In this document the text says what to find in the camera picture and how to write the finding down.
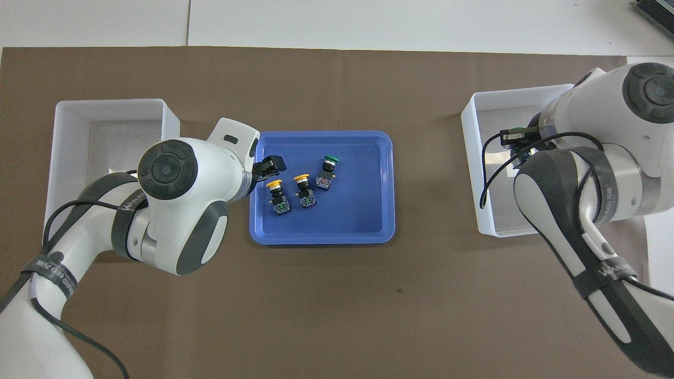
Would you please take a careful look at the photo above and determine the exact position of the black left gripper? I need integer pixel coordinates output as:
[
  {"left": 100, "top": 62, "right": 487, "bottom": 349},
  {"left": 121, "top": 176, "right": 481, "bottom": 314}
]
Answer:
[{"left": 252, "top": 155, "right": 288, "bottom": 185}]

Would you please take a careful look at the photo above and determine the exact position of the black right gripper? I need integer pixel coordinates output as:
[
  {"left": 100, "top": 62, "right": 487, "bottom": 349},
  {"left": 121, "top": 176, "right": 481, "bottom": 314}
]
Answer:
[{"left": 500, "top": 125, "right": 543, "bottom": 153}]

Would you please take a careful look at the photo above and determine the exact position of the yellow push button switch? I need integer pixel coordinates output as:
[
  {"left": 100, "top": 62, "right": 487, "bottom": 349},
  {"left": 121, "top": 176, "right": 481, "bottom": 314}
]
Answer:
[
  {"left": 293, "top": 174, "right": 316, "bottom": 208},
  {"left": 266, "top": 179, "right": 291, "bottom": 217}
]

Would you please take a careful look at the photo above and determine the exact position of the translucent white plastic box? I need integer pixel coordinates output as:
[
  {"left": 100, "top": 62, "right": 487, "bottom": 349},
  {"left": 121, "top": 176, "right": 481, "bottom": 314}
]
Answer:
[
  {"left": 461, "top": 83, "right": 580, "bottom": 238},
  {"left": 43, "top": 98, "right": 181, "bottom": 237}
]

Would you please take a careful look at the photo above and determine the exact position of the blue plastic tray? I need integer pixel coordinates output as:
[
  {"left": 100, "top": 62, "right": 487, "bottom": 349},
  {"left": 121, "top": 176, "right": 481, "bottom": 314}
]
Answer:
[{"left": 249, "top": 130, "right": 395, "bottom": 246}]

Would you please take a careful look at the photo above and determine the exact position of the brown paper table mat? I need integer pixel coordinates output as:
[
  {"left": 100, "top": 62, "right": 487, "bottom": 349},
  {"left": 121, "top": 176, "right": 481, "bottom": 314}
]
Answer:
[{"left": 0, "top": 46, "right": 656, "bottom": 379}]

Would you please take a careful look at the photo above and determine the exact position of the dark grey ribbed device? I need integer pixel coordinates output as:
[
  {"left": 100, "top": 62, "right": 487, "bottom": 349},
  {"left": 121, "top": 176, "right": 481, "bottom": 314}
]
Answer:
[{"left": 633, "top": 0, "right": 674, "bottom": 32}]

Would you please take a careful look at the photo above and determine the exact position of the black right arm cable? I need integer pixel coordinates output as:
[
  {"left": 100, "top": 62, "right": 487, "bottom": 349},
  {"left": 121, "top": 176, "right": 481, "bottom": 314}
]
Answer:
[{"left": 479, "top": 131, "right": 674, "bottom": 303}]

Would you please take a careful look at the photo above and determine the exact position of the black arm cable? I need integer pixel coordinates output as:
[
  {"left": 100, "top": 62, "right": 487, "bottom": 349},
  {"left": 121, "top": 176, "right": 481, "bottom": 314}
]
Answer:
[
  {"left": 0, "top": 168, "right": 153, "bottom": 379},
  {"left": 479, "top": 131, "right": 674, "bottom": 303}
]

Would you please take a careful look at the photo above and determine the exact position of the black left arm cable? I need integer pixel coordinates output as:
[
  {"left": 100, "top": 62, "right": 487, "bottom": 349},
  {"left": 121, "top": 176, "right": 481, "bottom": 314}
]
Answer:
[{"left": 0, "top": 168, "right": 153, "bottom": 379}]

